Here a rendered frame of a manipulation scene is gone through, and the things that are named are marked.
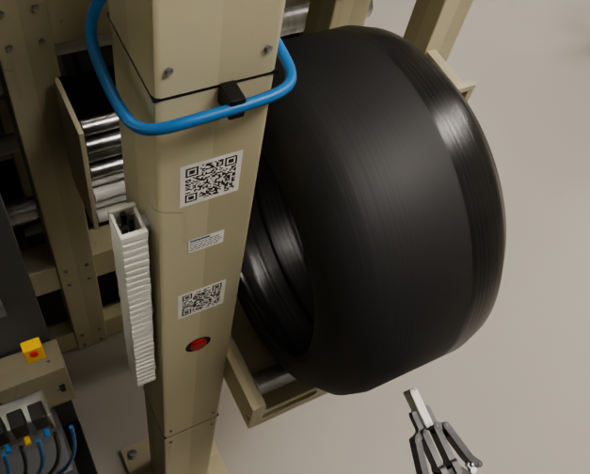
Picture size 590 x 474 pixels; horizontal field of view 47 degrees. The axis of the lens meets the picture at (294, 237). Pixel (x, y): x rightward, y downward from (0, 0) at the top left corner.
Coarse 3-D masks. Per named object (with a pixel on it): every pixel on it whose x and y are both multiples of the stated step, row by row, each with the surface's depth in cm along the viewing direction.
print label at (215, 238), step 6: (210, 234) 87; (216, 234) 88; (222, 234) 88; (192, 240) 86; (198, 240) 86; (204, 240) 87; (210, 240) 88; (216, 240) 89; (222, 240) 89; (192, 246) 87; (198, 246) 88; (204, 246) 89
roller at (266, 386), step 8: (264, 368) 129; (272, 368) 129; (280, 368) 129; (256, 376) 127; (264, 376) 127; (272, 376) 127; (280, 376) 128; (288, 376) 129; (256, 384) 127; (264, 384) 127; (272, 384) 127; (280, 384) 128; (264, 392) 128
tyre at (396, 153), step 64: (320, 64) 95; (384, 64) 96; (320, 128) 88; (384, 128) 90; (448, 128) 92; (256, 192) 141; (320, 192) 87; (384, 192) 87; (448, 192) 91; (256, 256) 141; (320, 256) 90; (384, 256) 88; (448, 256) 92; (256, 320) 126; (320, 320) 96; (384, 320) 91; (448, 320) 98; (320, 384) 107
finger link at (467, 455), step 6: (444, 426) 118; (450, 426) 118; (444, 432) 120; (450, 432) 118; (450, 438) 119; (456, 438) 118; (450, 444) 120; (456, 444) 118; (462, 444) 118; (456, 450) 119; (462, 450) 117; (468, 450) 118; (462, 456) 119; (468, 456) 117; (474, 456) 118; (474, 462) 117; (480, 462) 118
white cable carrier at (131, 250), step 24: (120, 216) 83; (144, 216) 84; (120, 240) 80; (144, 240) 83; (120, 264) 88; (144, 264) 87; (120, 288) 95; (144, 288) 92; (144, 312) 98; (144, 336) 104; (144, 360) 111
